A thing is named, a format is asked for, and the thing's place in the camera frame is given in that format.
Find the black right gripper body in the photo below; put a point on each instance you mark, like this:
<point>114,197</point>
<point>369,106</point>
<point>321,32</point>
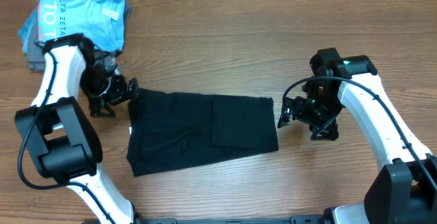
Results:
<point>293,110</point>

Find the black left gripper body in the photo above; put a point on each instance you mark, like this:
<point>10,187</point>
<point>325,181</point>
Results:
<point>102,89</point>

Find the black t-shirt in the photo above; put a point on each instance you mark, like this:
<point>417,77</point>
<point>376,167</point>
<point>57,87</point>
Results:
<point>172,131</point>

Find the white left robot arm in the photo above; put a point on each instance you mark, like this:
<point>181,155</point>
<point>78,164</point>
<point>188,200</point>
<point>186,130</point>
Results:
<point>60,147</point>

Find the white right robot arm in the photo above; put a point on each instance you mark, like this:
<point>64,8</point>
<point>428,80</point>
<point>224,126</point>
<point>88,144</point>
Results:
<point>404,190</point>

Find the grey folded t-shirt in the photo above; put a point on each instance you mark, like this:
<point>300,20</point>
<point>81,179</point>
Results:
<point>35,56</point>

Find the light blue folded t-shirt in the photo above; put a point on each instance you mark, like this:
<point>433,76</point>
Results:
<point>101,21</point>

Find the blue folded shirt under stack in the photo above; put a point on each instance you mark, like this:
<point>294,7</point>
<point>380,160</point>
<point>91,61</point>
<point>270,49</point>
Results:
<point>24,33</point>

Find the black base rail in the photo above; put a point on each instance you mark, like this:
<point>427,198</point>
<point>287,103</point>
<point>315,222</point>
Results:
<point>235,220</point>

